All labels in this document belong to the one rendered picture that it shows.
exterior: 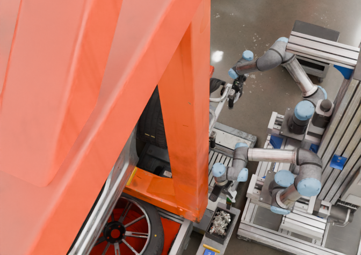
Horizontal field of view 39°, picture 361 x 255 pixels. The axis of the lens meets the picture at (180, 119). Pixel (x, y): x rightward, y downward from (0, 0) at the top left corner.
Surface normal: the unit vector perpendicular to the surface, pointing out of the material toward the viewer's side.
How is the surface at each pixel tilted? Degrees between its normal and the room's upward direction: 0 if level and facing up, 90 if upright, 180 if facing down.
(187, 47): 90
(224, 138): 0
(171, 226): 0
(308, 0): 0
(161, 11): 23
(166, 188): 36
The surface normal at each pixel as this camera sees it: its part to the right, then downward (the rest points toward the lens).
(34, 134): -0.29, 0.18
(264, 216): -0.04, -0.47
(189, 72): -0.40, 0.82
